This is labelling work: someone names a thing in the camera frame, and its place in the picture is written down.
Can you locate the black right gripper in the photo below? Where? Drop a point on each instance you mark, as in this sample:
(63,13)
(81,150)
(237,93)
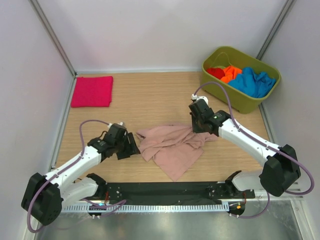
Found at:
(195,129)

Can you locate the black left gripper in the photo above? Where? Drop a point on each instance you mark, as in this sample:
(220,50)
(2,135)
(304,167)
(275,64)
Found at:
(132,148)

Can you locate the dusty pink t shirt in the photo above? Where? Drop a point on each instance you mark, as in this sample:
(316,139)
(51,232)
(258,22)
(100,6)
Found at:
(173,147)

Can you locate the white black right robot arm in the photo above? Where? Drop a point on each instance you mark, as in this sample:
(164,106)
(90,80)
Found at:
(278,171)

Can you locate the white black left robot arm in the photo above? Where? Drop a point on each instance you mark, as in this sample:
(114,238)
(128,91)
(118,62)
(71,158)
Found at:
(47,195)

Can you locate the olive green plastic bin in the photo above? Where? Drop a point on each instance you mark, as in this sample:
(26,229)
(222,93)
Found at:
(225,56)

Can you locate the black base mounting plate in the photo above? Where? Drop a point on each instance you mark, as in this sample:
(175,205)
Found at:
(171,193)

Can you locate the red t shirt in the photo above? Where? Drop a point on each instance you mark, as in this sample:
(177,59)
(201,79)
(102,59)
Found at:
(216,72)

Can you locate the orange t shirt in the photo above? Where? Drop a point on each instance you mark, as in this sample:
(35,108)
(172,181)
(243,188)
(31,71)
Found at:
(230,73)

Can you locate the blue t shirt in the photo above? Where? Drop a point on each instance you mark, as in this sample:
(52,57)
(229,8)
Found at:
(253,84)

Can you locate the folded magenta t shirt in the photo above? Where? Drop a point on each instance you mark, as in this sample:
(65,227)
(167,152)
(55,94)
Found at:
(92,92)

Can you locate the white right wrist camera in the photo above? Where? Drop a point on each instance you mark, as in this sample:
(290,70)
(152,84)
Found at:
(194,98)

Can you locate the white slotted cable duct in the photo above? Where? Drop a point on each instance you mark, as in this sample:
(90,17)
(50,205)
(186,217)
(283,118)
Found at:
(83,207)

